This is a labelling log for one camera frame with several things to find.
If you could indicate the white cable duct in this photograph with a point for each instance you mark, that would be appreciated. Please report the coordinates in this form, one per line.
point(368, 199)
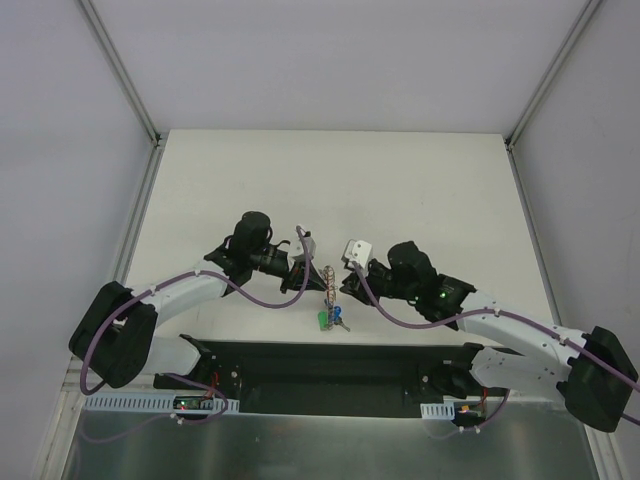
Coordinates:
point(159, 403)
point(438, 411)

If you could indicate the right aluminium rail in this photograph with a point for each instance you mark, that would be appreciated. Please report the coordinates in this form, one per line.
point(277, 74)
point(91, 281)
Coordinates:
point(529, 219)

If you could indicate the green tagged key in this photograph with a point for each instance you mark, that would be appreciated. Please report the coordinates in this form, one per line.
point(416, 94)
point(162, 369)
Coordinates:
point(323, 321)

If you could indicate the key holder with red handle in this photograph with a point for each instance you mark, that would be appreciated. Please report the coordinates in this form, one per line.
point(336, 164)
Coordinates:
point(331, 293)

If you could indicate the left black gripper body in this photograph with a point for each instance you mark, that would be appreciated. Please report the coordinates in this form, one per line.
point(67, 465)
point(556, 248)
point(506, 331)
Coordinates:
point(295, 275)

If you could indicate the right white cable duct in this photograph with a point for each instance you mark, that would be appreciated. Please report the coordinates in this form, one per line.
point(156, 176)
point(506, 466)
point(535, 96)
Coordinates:
point(438, 411)

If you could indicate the left aluminium frame post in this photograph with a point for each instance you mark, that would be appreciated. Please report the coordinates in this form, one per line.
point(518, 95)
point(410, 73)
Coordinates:
point(108, 48)

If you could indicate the aluminium rail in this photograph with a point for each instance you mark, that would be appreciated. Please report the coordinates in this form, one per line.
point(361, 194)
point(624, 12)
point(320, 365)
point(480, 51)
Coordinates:
point(125, 240)
point(529, 219)

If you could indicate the aluminium frame post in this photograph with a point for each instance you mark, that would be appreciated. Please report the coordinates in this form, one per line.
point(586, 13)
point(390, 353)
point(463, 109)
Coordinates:
point(569, 44)
point(108, 48)

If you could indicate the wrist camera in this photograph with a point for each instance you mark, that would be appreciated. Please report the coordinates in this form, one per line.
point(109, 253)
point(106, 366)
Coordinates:
point(303, 247)
point(357, 253)

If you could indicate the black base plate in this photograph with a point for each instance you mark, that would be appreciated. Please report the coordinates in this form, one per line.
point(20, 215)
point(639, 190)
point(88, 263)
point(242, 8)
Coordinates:
point(379, 381)

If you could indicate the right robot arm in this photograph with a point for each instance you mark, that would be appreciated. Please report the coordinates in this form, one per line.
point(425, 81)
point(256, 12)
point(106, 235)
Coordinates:
point(589, 373)

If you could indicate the right aluminium frame post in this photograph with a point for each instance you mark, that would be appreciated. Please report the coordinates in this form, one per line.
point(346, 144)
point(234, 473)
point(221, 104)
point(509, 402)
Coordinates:
point(569, 44)

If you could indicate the left aluminium rail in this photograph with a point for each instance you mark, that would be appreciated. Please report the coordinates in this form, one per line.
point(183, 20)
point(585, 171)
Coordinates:
point(125, 240)

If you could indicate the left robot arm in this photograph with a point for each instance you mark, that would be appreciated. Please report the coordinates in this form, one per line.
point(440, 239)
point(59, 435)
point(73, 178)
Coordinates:
point(230, 268)

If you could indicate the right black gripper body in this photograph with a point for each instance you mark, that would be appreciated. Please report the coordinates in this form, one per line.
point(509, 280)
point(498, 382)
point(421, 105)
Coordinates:
point(364, 279)

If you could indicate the blue tagged key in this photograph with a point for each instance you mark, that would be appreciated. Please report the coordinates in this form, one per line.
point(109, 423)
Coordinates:
point(336, 318)

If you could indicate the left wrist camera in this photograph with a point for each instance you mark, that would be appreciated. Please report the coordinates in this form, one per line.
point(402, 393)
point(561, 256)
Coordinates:
point(303, 247)

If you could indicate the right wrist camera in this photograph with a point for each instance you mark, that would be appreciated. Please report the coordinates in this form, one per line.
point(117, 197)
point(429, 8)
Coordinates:
point(357, 253)

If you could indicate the left white cable duct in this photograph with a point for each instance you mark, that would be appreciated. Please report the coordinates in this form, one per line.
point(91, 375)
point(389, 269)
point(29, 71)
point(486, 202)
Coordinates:
point(159, 403)

